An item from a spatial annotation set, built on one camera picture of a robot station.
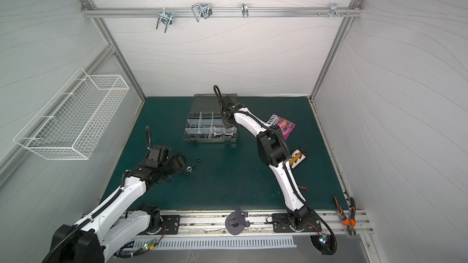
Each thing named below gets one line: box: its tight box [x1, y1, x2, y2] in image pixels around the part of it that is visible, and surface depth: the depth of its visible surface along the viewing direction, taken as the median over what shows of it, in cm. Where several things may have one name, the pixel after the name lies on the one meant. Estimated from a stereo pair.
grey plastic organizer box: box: [183, 93, 238, 144], surface depth 105 cm
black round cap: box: [224, 210, 250, 236], surface depth 75 cm
